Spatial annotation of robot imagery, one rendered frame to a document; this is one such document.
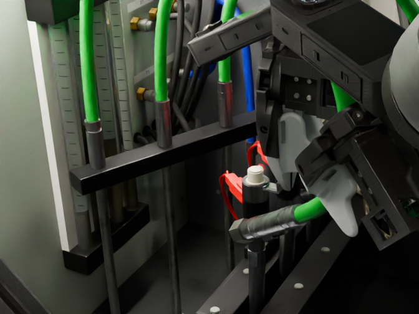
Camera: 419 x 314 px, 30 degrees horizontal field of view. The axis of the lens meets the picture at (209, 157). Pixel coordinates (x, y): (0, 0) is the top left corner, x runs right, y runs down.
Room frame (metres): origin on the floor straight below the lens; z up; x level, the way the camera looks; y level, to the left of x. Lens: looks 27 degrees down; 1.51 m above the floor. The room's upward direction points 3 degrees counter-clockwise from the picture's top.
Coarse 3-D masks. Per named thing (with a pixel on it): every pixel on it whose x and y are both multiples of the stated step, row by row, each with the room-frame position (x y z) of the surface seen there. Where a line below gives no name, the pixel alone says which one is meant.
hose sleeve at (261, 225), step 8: (288, 208) 0.53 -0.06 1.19; (256, 216) 0.57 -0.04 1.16; (264, 216) 0.55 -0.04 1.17; (272, 216) 0.54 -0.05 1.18; (280, 216) 0.54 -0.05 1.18; (288, 216) 0.53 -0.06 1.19; (248, 224) 0.57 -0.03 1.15; (256, 224) 0.56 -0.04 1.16; (264, 224) 0.55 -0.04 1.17; (272, 224) 0.54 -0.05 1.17; (280, 224) 0.53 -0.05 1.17; (288, 224) 0.53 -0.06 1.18; (296, 224) 0.52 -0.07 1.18; (304, 224) 0.52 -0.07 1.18; (248, 232) 0.56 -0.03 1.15; (256, 232) 0.56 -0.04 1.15; (264, 232) 0.55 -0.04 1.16; (272, 232) 0.55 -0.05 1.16
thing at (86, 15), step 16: (80, 0) 0.77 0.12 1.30; (80, 16) 0.77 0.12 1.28; (80, 32) 0.78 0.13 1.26; (80, 48) 0.78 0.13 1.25; (96, 96) 0.79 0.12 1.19; (336, 96) 0.49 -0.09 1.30; (96, 112) 0.78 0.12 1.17; (96, 128) 0.78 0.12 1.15; (304, 208) 0.52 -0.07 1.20; (320, 208) 0.50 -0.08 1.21
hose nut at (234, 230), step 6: (234, 222) 0.59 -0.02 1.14; (240, 222) 0.58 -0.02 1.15; (234, 228) 0.58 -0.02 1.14; (240, 228) 0.58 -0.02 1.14; (234, 234) 0.58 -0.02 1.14; (240, 234) 0.57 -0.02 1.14; (234, 240) 0.58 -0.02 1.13; (240, 240) 0.58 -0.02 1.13; (246, 240) 0.57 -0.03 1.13; (252, 240) 0.57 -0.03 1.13
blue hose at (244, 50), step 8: (216, 0) 1.02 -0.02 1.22; (224, 0) 1.01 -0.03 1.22; (216, 8) 1.03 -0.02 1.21; (216, 16) 1.03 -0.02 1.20; (248, 48) 0.99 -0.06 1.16; (248, 56) 0.99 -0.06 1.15; (216, 64) 1.04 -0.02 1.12; (248, 64) 0.99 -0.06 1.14; (192, 72) 1.06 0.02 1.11; (200, 72) 1.05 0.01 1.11; (248, 72) 0.99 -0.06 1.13; (248, 80) 0.99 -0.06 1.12; (248, 88) 0.99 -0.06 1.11; (248, 96) 0.99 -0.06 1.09; (248, 104) 0.99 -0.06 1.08
